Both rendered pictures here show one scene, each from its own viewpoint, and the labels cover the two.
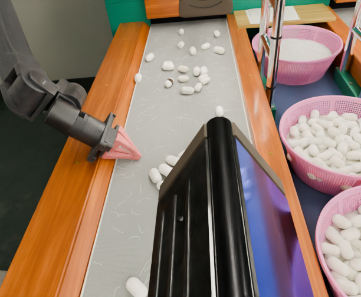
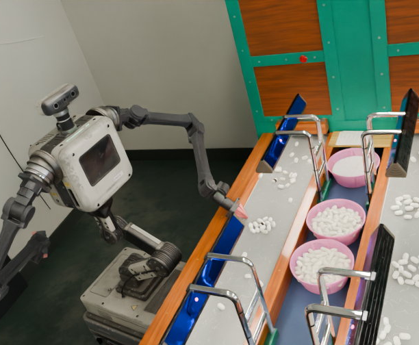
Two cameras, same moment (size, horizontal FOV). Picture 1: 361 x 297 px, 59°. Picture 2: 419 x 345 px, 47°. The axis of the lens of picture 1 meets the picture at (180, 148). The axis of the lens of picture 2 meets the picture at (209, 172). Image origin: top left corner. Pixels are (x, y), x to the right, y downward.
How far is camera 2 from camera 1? 1.77 m
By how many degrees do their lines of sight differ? 23
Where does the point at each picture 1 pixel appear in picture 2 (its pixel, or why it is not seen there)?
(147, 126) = (255, 204)
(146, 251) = (239, 250)
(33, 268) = (202, 249)
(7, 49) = (202, 170)
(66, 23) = (237, 108)
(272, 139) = (302, 217)
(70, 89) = (222, 186)
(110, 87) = (244, 181)
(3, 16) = (201, 155)
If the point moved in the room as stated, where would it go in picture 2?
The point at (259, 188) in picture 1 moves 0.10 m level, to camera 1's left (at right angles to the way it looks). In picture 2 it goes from (234, 222) to (210, 222)
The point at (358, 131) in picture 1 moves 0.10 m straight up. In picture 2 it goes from (346, 218) to (344, 202)
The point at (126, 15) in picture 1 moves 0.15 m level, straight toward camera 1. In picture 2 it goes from (266, 129) to (264, 142)
